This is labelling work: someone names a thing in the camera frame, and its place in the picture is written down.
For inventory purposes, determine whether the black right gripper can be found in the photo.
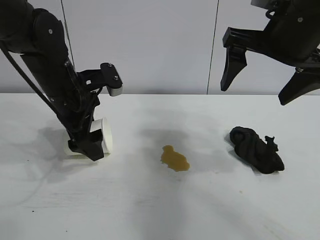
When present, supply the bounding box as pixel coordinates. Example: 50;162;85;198
220;0;320;106

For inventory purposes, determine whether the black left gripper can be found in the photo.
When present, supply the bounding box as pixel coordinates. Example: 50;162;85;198
48;71;105;162

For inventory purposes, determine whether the white paper cup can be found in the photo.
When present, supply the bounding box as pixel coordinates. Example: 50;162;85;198
62;116;113;159

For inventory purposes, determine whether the black cloth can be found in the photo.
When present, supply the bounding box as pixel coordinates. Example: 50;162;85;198
228;126;286;175

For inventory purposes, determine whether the brown liquid spill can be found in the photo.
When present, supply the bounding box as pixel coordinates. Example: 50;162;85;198
160;145;191;173

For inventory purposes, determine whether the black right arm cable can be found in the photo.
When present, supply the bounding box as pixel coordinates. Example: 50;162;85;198
265;3;278;18

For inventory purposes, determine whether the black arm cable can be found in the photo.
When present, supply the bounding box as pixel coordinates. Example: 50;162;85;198
265;3;278;18
0;46;76;143

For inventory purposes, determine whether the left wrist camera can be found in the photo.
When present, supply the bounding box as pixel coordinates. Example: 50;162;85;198
99;62;125;97

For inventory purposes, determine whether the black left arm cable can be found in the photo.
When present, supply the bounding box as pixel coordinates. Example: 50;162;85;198
0;46;76;143

